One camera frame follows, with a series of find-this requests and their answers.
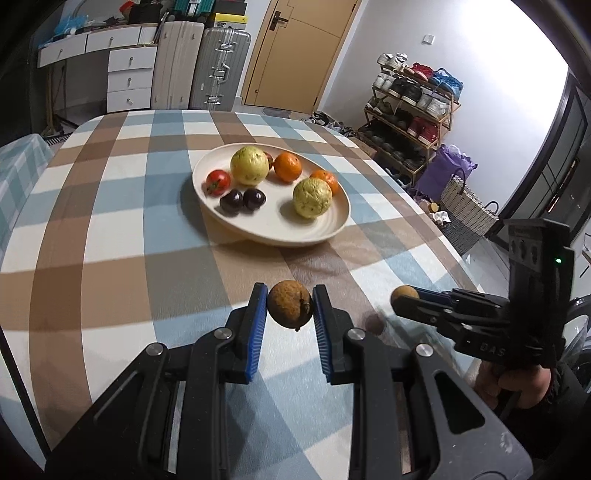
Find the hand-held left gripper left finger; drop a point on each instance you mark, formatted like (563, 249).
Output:
(258, 332)

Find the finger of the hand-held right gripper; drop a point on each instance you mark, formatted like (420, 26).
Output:
(436, 295)
(415, 309)

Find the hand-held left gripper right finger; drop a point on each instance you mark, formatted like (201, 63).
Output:
(323, 332)

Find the round brown longan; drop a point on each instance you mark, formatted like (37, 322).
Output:
(404, 293)

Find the brown longan with stem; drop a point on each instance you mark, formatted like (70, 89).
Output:
(288, 304)

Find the cream oval plate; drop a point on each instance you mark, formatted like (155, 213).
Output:
(272, 226)

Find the orange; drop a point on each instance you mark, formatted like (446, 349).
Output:
(287, 167)
(328, 179)

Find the red tomato with stem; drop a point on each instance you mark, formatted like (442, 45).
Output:
(218, 181)

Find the person's right forearm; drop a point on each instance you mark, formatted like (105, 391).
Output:
(563, 415)

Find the person's right hand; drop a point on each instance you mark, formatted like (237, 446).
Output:
(521, 385)

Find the woven basket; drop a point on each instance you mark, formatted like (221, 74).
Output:
(468, 210)

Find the purple bag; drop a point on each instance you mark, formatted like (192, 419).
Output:
(441, 173)

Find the bumpy yellow guava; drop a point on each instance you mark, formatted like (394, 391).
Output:
(311, 197)

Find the wooden shoe rack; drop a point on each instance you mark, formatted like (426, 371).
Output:
(436, 146)

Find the smooth yellow guava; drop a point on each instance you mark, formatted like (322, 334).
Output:
(249, 165)

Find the checked tablecloth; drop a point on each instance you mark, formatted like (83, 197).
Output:
(115, 230)

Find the rows of assorted shoes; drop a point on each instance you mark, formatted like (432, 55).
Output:
(406, 92)

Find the heap of loose sneakers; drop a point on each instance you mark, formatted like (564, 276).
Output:
(323, 119)

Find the wooden door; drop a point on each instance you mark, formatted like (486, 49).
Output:
(304, 55)

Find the silver suitcase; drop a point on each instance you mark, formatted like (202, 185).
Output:
(205, 60)

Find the beige suitcase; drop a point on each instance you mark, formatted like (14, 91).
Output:
(178, 64)

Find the white desk with drawers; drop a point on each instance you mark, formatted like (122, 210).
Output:
(131, 76)

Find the pale blue checked cloth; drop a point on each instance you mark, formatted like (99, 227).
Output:
(18, 175)

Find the yellow and black shoebox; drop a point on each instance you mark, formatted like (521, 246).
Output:
(228, 21)

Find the teal suitcase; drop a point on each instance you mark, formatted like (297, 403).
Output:
(194, 5)

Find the black bag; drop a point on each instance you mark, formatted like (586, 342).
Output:
(143, 14)

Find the blue plastic bag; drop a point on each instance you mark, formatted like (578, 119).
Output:
(71, 23)

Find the white light switch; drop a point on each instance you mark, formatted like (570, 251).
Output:
(428, 39)

